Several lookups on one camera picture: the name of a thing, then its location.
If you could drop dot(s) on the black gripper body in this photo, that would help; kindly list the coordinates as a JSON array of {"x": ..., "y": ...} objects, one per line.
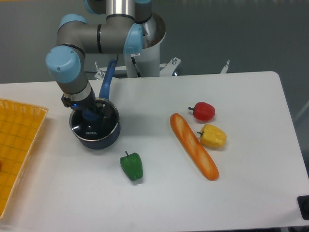
[{"x": 89, "y": 103}]

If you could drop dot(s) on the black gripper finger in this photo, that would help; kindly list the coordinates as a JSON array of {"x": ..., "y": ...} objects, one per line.
[{"x": 105, "y": 114}]

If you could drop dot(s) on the glass pot lid blue knob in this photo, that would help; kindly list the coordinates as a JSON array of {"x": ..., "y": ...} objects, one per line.
[{"x": 86, "y": 125}]

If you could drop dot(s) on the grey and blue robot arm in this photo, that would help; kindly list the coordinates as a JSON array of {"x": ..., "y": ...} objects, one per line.
[{"x": 131, "y": 29}]

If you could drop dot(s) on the dark blue saucepan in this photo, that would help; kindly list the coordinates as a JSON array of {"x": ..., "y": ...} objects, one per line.
[{"x": 104, "y": 93}]

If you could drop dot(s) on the green bell pepper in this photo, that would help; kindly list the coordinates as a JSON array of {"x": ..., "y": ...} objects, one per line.
[{"x": 131, "y": 165}]

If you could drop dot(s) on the yellow plastic basket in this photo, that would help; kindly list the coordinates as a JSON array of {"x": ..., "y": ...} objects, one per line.
[{"x": 20, "y": 124}]

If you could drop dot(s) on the red bell pepper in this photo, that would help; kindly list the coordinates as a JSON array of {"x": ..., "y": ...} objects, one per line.
[{"x": 203, "y": 111}]

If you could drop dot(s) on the orange baguette bread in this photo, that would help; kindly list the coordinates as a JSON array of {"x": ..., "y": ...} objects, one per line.
[{"x": 193, "y": 147}]

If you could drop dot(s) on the yellow bell pepper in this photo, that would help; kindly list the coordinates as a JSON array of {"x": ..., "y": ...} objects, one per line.
[{"x": 212, "y": 136}]

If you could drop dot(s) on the black device at table edge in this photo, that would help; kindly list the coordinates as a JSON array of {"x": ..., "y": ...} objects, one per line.
[{"x": 303, "y": 202}]

